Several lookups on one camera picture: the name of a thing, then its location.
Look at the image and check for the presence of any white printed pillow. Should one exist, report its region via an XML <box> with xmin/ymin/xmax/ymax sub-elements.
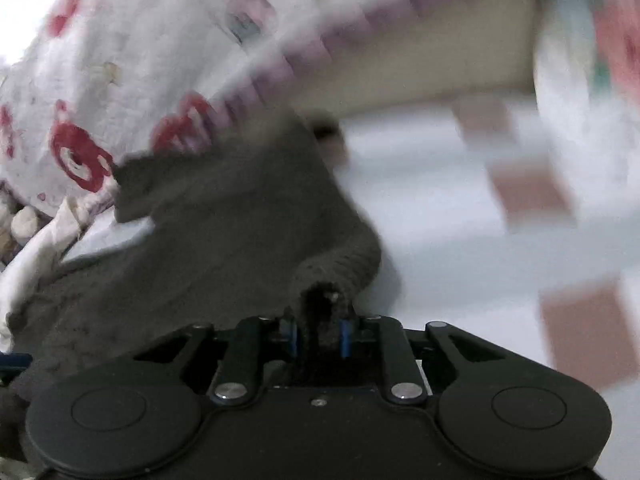
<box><xmin>532</xmin><ymin>0</ymin><xmax>640</xmax><ymax>226</ymax></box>

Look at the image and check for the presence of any grey plush rabbit toy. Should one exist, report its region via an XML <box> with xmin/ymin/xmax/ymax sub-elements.
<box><xmin>0</xmin><ymin>180</ymin><xmax>41</xmax><ymax>266</ymax></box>

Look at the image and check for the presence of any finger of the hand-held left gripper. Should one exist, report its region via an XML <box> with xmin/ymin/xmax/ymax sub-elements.
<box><xmin>0</xmin><ymin>352</ymin><xmax>33</xmax><ymax>371</ymax></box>

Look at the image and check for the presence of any white bear print quilt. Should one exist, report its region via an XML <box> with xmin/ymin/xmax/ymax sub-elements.
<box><xmin>0</xmin><ymin>0</ymin><xmax>546</xmax><ymax>216</ymax></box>

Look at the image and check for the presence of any dark grey knit sweater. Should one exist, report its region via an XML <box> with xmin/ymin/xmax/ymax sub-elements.
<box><xmin>5</xmin><ymin>115</ymin><xmax>383</xmax><ymax>461</ymax></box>

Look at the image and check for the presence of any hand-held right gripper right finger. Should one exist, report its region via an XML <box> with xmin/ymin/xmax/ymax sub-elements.
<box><xmin>337</xmin><ymin>312</ymin><xmax>506</xmax><ymax>405</ymax></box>

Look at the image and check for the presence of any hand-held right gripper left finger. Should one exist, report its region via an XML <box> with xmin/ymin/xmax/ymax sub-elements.
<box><xmin>134</xmin><ymin>312</ymin><xmax>302</xmax><ymax>406</ymax></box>

